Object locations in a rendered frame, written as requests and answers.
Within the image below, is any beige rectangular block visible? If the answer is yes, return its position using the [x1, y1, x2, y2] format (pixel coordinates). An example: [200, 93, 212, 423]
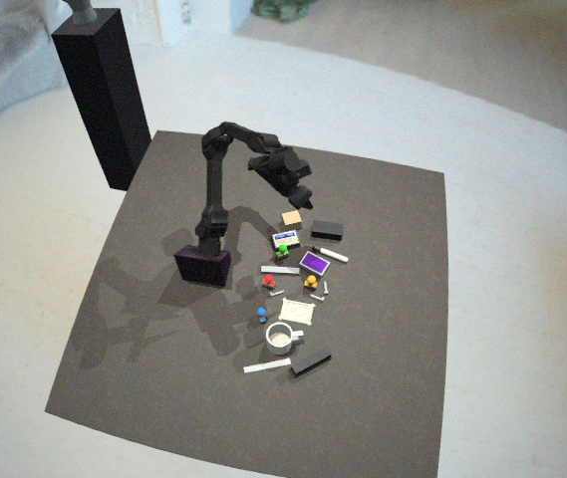
[281, 210, 302, 232]

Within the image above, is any white cylinder with grey end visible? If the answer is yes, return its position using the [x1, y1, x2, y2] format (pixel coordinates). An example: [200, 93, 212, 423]
[312, 245, 348, 263]

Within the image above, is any cream paper card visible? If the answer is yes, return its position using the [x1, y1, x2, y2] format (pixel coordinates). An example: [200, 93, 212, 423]
[278, 298, 315, 326]

